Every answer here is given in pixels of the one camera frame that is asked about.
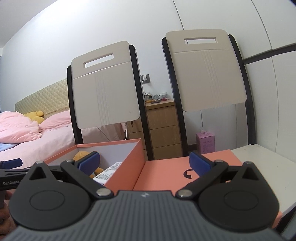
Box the brown teddy bear blue shirt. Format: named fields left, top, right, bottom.
left=73, top=151, right=104, bottom=178

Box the white labelled packet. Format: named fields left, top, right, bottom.
left=92, top=162, right=122, bottom=186

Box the pink shoe box lid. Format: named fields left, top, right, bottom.
left=133, top=150, right=282, bottom=232

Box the clutter on cabinet top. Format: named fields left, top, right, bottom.
left=144, top=92, right=170, bottom=104

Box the left hand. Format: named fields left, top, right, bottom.
left=0, top=190, right=16, bottom=239

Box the small pink carton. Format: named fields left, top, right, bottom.
left=196, top=131, right=215, bottom=154

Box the pink bed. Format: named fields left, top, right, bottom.
left=1, top=123, right=126, bottom=168

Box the pink open shoe box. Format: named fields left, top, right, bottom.
left=45, top=138, right=145, bottom=193

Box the pink pillow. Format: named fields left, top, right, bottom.
left=39, top=110, right=71, bottom=132

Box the wooden drawer cabinet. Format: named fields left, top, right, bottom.
left=126, top=99, right=183, bottom=160

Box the pink duvet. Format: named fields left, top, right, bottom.
left=1, top=111, right=42, bottom=144

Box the yellow plush toy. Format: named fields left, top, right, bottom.
left=24, top=111, right=45, bottom=124

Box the beige quilted headboard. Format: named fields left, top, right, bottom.
left=15, top=79, right=69, bottom=118

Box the beige chair near bed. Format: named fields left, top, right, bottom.
left=67, top=41, right=154, bottom=160

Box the beige chair by wall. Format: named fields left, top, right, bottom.
left=162, top=29, right=256, bottom=156

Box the wall power socket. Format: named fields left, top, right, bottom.
left=140, top=74, right=150, bottom=84

